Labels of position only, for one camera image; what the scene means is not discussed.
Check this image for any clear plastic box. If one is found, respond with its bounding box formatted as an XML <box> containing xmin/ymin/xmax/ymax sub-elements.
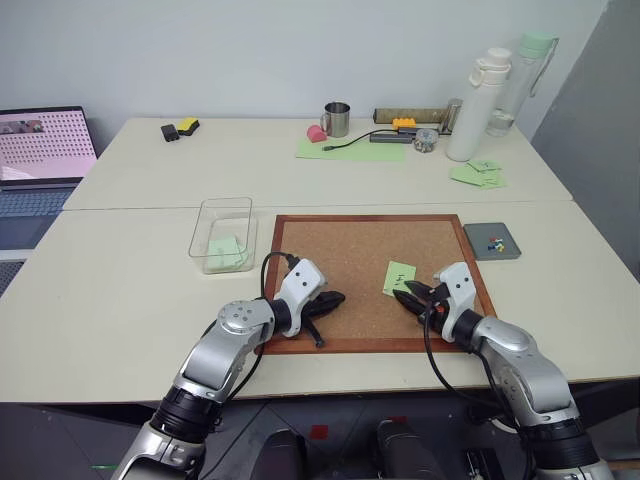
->
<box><xmin>188</xmin><ymin>197</ymin><xmax>259</xmax><ymax>276</ymax></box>

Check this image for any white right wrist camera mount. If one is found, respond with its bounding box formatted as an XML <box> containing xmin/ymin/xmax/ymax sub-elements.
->
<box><xmin>432</xmin><ymin>262</ymin><xmax>477</xmax><ymax>344</ymax></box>

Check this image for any wood framed cork board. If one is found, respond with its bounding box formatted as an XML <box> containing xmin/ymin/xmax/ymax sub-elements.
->
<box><xmin>254</xmin><ymin>214</ymin><xmax>498</xmax><ymax>357</ymax></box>

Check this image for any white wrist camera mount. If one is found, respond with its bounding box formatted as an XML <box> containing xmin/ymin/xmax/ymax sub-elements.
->
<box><xmin>273</xmin><ymin>258</ymin><xmax>328</xmax><ymax>338</ymax></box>
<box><xmin>432</xmin><ymin>262</ymin><xmax>477</xmax><ymax>344</ymax></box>

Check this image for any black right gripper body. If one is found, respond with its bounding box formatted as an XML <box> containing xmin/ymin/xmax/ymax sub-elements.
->
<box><xmin>421</xmin><ymin>282</ymin><xmax>450</xmax><ymax>335</ymax></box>

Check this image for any white water bottle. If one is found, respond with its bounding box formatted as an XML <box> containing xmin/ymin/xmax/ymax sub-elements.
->
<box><xmin>445</xmin><ymin>47</ymin><xmax>513</xmax><ymax>163</ymax></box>

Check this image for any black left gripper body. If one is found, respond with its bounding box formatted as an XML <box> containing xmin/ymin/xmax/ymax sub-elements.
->
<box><xmin>298</xmin><ymin>291</ymin><xmax>330</xmax><ymax>319</ymax></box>

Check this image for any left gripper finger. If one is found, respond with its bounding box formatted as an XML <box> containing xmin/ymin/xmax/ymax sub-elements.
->
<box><xmin>305</xmin><ymin>314</ymin><xmax>326</xmax><ymax>349</ymax></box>
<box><xmin>317</xmin><ymin>291</ymin><xmax>347</xmax><ymax>316</ymax></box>

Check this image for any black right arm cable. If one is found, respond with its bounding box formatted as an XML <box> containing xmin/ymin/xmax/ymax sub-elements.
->
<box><xmin>422</xmin><ymin>298</ymin><xmax>532</xmax><ymax>480</ymax></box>

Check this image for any small metal cylinder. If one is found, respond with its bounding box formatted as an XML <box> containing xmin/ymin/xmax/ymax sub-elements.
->
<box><xmin>439</xmin><ymin>98</ymin><xmax>464</xmax><ymax>136</ymax></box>

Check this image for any thin black usb cable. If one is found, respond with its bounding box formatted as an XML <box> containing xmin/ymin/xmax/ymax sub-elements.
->
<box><xmin>322</xmin><ymin>130</ymin><xmax>374</xmax><ymax>153</ymax></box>

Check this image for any brown rolled mat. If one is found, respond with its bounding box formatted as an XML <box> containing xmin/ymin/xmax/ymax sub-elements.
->
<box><xmin>372</xmin><ymin>106</ymin><xmax>449</xmax><ymax>126</ymax></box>

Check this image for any clear bottle green lid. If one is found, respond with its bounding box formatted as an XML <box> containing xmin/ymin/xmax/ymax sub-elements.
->
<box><xmin>485</xmin><ymin>32</ymin><xmax>561</xmax><ymax>138</ymax></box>

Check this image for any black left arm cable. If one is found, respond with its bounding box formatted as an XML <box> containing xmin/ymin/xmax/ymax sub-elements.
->
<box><xmin>218</xmin><ymin>252</ymin><xmax>303</xmax><ymax>404</ymax></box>

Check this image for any open laptop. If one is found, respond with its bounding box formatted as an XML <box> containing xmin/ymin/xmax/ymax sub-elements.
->
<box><xmin>0</xmin><ymin>105</ymin><xmax>99</xmax><ymax>251</ymax></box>

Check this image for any gray square tray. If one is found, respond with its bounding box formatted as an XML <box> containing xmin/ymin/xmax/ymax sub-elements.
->
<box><xmin>462</xmin><ymin>222</ymin><xmax>524</xmax><ymax>262</ymax></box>

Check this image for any dark rounded shape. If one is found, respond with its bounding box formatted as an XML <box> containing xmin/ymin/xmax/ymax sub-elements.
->
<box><xmin>375</xmin><ymin>418</ymin><xmax>437</xmax><ymax>480</ymax></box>
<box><xmin>263</xmin><ymin>428</ymin><xmax>307</xmax><ymax>480</ymax></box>

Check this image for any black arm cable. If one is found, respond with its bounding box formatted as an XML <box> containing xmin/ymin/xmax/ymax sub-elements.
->
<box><xmin>422</xmin><ymin>298</ymin><xmax>532</xmax><ymax>480</ymax></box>
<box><xmin>218</xmin><ymin>252</ymin><xmax>303</xmax><ymax>404</ymax></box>

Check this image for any green sticky note with writing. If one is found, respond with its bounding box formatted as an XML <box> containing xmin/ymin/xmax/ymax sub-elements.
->
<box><xmin>381</xmin><ymin>260</ymin><xmax>418</xmax><ymax>298</ymax></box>

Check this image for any large green paper sheet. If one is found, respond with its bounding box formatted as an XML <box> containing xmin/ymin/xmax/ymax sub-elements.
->
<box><xmin>295</xmin><ymin>134</ymin><xmax>407</xmax><ymax>163</ymax></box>

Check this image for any gray usb hub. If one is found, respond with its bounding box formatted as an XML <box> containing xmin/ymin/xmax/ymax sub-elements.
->
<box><xmin>369</xmin><ymin>130</ymin><xmax>419</xmax><ymax>144</ymax></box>

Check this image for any gray partition panel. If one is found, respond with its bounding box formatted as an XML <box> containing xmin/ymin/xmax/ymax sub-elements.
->
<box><xmin>528</xmin><ymin>0</ymin><xmax>640</xmax><ymax>284</ymax></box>

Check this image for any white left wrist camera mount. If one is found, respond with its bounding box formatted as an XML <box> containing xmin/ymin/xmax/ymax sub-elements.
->
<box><xmin>273</xmin><ymin>258</ymin><xmax>328</xmax><ymax>338</ymax></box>

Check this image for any stack of green notes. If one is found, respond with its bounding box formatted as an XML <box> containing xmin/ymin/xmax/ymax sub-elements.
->
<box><xmin>205</xmin><ymin>236</ymin><xmax>250</xmax><ymax>274</ymax></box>

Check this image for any steel mug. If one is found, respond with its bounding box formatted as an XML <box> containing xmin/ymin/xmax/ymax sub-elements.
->
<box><xmin>319</xmin><ymin>101</ymin><xmax>352</xmax><ymax>138</ymax></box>

